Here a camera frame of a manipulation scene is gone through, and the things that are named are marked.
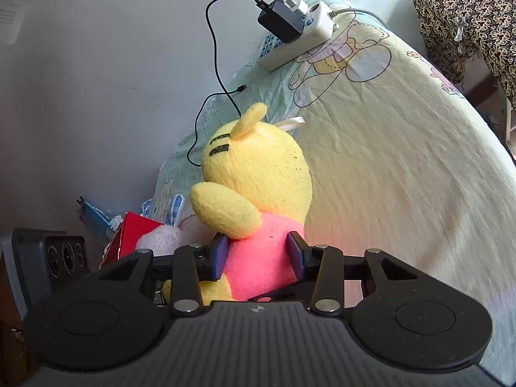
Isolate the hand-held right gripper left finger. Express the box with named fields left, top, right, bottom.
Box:
left=97, top=234, right=230, bottom=317

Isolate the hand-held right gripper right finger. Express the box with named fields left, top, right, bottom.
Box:
left=286, top=231, right=420, bottom=316

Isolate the red storage box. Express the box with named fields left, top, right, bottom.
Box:
left=99, top=212, right=164, bottom=269

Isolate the yellow plush bear pink shirt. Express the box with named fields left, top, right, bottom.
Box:
left=161, top=102, right=313, bottom=306

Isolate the white plush bunny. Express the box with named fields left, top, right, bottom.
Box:
left=135, top=193, right=214, bottom=256

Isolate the blue package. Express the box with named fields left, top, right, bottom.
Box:
left=76, top=197, right=122, bottom=236

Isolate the cartoon printed bed sheet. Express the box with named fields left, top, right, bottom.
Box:
left=155, top=0, right=516, bottom=385

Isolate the white power strip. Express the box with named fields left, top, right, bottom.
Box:
left=258, top=1, right=340, bottom=72

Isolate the black power adapter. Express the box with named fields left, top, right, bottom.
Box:
left=257, top=0, right=305, bottom=44

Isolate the white furniture leg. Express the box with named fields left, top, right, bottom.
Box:
left=500, top=84, right=516, bottom=142

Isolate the clear plastic clip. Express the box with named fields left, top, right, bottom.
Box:
left=453, top=16, right=468, bottom=55

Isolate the black yellow floral cloth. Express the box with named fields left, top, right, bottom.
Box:
left=411, top=0, right=516, bottom=107

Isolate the black charging cable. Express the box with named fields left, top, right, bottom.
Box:
left=187, top=0, right=267, bottom=167

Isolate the grey power strip cable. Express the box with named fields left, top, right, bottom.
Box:
left=328, top=7, right=390, bottom=31

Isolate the paper sheet on wall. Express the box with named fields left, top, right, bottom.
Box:
left=0, top=0, right=45, bottom=45

